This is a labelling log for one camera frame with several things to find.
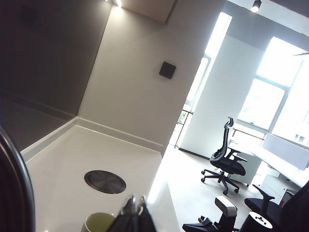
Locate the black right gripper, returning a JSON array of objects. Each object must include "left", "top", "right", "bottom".
[{"left": 182, "top": 217, "right": 219, "bottom": 232}]

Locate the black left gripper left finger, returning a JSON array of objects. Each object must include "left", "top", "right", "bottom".
[{"left": 113, "top": 194, "right": 136, "bottom": 232}]

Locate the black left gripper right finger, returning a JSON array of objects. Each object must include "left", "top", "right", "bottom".
[{"left": 135, "top": 195, "right": 157, "bottom": 232}]

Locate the pale green ceramic mug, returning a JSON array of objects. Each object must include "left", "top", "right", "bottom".
[{"left": 81, "top": 212, "right": 116, "bottom": 232}]

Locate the round steel counter cover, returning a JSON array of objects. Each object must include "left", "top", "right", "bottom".
[{"left": 84, "top": 170, "right": 127, "bottom": 195}]

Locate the black headrest office chair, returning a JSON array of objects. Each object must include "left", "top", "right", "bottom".
[{"left": 200, "top": 116, "right": 248, "bottom": 196}]

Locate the black armrest office chair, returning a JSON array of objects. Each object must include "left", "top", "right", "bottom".
[{"left": 244, "top": 185, "right": 290, "bottom": 218}]

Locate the black metal railing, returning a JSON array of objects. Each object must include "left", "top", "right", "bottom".
[{"left": 174, "top": 110, "right": 194, "bottom": 148}]

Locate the white office desk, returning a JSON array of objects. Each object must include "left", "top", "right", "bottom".
[{"left": 229, "top": 139, "right": 309, "bottom": 189}]

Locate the white desk partition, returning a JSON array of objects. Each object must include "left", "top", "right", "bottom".
[{"left": 262, "top": 133, "right": 309, "bottom": 171}]

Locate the large office window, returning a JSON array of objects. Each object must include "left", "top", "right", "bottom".
[{"left": 238, "top": 36, "right": 309, "bottom": 147}]

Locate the tall narrow window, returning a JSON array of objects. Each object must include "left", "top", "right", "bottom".
[{"left": 177, "top": 12, "right": 233, "bottom": 126}]

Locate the black ceiling spotlight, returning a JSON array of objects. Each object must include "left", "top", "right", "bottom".
[{"left": 251, "top": 0, "right": 263, "bottom": 12}]

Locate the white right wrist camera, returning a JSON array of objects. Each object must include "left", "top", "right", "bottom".
[{"left": 214, "top": 195, "right": 237, "bottom": 232}]

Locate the white drawer pedestal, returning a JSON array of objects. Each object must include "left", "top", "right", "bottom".
[{"left": 260, "top": 166, "right": 289, "bottom": 203}]

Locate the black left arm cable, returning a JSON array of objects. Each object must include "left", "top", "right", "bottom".
[{"left": 0, "top": 125, "right": 37, "bottom": 232}]

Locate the black square wall switch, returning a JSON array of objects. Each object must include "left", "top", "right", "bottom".
[{"left": 158, "top": 61, "right": 177, "bottom": 79}]

